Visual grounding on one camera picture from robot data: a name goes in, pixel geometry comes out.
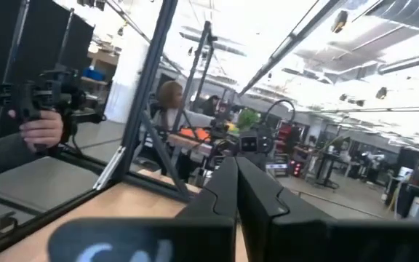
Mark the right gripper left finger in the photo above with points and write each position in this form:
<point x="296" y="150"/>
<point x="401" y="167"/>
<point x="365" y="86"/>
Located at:
<point x="140" y="240"/>

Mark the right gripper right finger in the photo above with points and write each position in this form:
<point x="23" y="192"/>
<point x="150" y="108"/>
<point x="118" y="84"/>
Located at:
<point x="322" y="244"/>

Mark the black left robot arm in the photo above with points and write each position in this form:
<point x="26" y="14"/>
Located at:
<point x="269" y="134"/>

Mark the red cabinet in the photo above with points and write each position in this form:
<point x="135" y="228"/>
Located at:
<point x="286" y="134"/>

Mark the green plant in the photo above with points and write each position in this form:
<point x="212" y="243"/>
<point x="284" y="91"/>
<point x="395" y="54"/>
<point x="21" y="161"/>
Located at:
<point x="247" y="118"/>

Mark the black standing table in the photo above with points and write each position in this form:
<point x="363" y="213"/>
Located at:
<point x="326" y="163"/>

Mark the orange object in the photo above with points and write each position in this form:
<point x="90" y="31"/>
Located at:
<point x="195" y="134"/>

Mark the person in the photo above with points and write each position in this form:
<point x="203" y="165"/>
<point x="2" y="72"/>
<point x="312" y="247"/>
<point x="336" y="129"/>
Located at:
<point x="209" y="105"/>
<point x="169" y="116"/>

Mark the black ceiling spotlight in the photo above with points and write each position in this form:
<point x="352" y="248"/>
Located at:
<point x="381" y="92"/>
<point x="340" y="20"/>

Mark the person's hand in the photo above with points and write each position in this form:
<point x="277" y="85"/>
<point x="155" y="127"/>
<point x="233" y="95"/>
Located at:
<point x="42" y="131"/>

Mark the blue storage bin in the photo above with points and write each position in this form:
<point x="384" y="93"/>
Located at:
<point x="93" y="74"/>

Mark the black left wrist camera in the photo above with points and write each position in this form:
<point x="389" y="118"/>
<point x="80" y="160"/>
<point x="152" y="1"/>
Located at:
<point x="248" y="143"/>

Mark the silver aluminium bracket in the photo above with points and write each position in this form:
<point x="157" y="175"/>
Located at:
<point x="109" y="167"/>

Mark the black background rig frame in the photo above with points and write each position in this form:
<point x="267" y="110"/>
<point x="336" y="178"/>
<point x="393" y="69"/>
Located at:
<point x="196" y="72"/>

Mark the black aluminium rig frame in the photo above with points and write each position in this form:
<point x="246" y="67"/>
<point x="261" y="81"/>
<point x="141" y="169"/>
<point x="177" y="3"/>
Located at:
<point x="147" y="91"/>

